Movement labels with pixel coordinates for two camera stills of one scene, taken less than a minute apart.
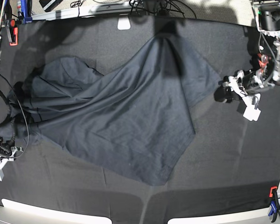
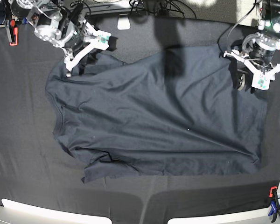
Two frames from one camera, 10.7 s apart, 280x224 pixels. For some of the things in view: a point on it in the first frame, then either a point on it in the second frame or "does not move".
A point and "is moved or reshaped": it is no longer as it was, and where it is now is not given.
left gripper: [2, 151] to [77, 42]
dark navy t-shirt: [134, 117] is moved or reshaped
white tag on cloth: [123, 22] does not move
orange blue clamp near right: [275, 206] does not move
